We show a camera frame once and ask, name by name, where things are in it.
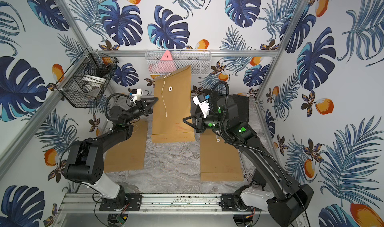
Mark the pink triangle item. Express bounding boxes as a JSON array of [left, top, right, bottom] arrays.
[[152, 50, 177, 74]]

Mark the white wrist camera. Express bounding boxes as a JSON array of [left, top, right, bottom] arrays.
[[193, 93, 211, 118], [131, 89, 143, 102]]

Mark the black wire basket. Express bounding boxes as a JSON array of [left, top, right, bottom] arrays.
[[54, 49, 119, 108]]

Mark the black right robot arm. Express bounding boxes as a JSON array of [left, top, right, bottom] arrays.
[[183, 81, 314, 227]]

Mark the black plastic tool case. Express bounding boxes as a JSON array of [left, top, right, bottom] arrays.
[[193, 90, 250, 131]]

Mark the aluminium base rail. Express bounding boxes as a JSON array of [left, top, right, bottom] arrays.
[[59, 194, 259, 215]]

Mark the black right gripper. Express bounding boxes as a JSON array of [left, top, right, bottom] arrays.
[[183, 110, 229, 135]]

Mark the brown kraft file bag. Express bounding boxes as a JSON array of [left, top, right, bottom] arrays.
[[152, 66, 196, 144], [104, 120, 148, 173], [200, 131, 244, 182]]

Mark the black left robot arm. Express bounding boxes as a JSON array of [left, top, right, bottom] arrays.
[[63, 94, 159, 202]]

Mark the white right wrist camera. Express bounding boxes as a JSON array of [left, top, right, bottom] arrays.
[[193, 93, 211, 118]]

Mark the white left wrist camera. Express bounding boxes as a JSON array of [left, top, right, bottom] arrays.
[[131, 89, 143, 102]]

